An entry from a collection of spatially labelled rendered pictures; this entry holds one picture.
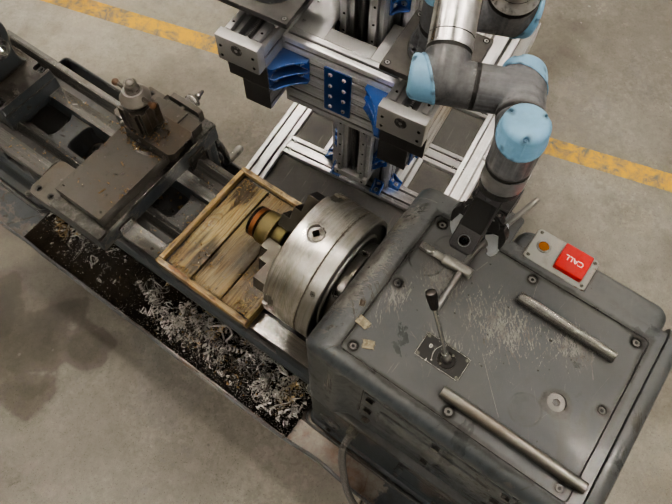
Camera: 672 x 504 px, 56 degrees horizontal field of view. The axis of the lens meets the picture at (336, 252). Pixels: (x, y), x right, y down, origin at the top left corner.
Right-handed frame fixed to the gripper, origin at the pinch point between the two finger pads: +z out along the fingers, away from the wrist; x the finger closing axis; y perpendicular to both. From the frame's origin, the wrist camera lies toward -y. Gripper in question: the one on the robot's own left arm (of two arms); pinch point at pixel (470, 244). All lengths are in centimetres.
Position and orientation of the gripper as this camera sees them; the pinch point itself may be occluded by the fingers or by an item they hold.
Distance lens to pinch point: 124.5
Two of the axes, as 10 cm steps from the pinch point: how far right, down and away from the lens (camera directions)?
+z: -0.1, 4.5, 8.9
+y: 5.8, -7.2, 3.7
